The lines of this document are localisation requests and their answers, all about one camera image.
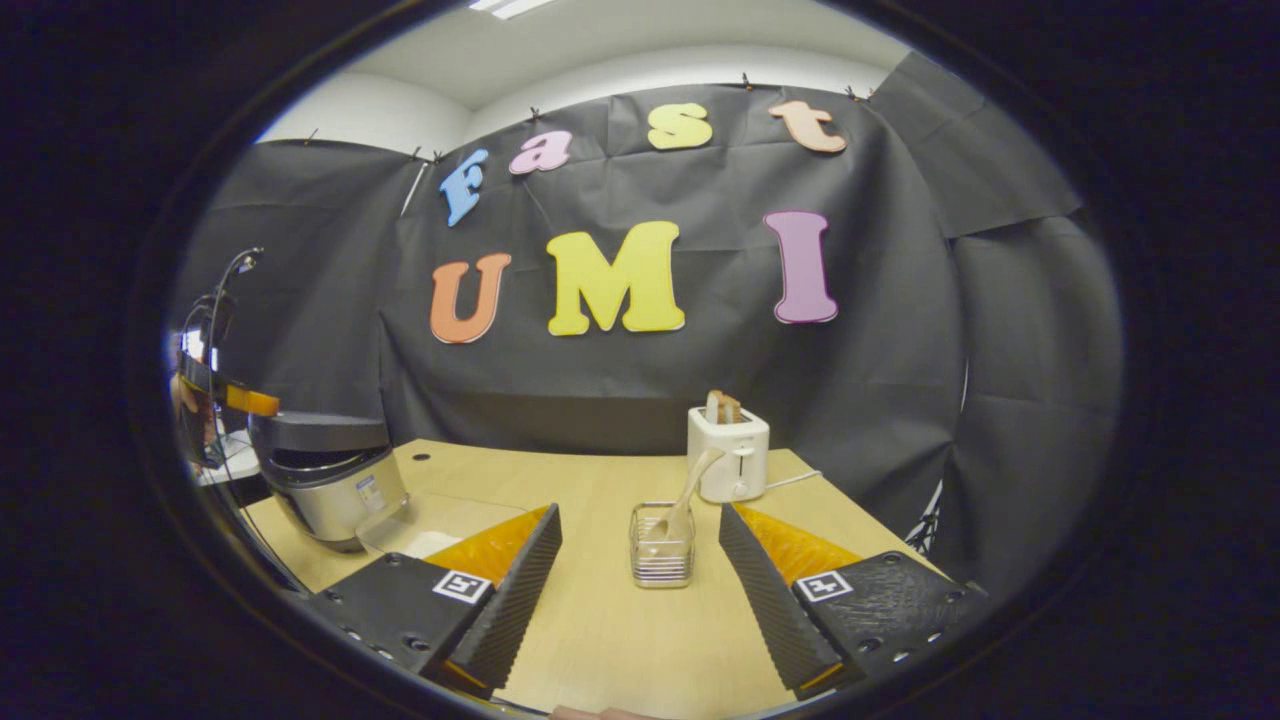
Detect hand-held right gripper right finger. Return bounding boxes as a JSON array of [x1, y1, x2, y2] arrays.
[[718, 503, 991, 699]]

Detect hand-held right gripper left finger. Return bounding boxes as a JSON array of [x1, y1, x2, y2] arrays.
[[310, 503, 563, 699]]

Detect silver black rice cooker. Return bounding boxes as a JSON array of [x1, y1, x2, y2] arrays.
[[248, 413, 409, 553]]

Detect wooden spoon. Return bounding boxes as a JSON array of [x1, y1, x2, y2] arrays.
[[650, 447, 726, 546]]

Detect white side table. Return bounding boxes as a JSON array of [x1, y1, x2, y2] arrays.
[[195, 430, 263, 487]]

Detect clear plastic container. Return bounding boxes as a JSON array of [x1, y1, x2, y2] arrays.
[[357, 493, 531, 561]]

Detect white toaster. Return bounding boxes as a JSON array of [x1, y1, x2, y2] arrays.
[[687, 405, 771, 503]]

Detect black backdrop cloth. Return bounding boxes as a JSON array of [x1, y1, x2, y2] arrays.
[[170, 50, 1121, 601]]

